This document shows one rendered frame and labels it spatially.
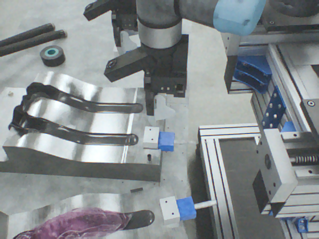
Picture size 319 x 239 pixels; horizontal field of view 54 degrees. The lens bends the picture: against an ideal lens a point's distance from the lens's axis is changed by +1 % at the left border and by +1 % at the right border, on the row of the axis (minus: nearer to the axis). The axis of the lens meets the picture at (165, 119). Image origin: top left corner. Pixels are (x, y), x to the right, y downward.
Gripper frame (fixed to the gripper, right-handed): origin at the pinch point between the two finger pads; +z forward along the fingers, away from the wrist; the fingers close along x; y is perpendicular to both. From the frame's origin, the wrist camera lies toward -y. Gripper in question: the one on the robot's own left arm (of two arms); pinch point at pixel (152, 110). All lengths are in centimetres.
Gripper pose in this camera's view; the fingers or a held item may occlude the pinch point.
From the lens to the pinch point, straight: 70.0
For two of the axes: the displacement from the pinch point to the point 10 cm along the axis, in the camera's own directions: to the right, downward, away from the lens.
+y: 10.0, 0.6, -0.5
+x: 0.7, -7.7, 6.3
